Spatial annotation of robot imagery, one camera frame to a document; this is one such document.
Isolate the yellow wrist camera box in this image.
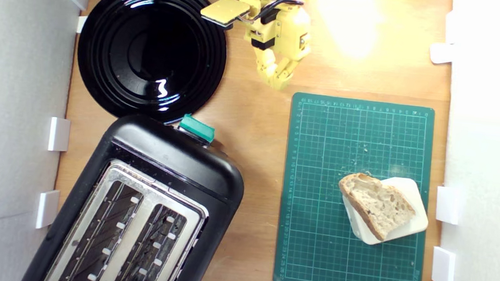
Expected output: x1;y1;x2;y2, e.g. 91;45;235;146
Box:
199;0;251;31

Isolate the green toaster lever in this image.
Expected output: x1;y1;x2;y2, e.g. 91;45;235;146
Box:
177;113;217;145

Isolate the brown bread slice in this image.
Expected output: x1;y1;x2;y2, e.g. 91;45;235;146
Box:
334;171;420;244

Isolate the white rounded block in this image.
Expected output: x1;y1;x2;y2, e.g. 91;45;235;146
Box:
339;172;433;251

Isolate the green cutting mat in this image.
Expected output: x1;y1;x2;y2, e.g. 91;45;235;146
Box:
273;92;438;281

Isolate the black round plate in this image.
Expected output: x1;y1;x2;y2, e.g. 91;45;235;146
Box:
72;0;232;127

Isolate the black two-slot toaster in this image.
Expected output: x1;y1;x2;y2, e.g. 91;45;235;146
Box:
21;105;251;281

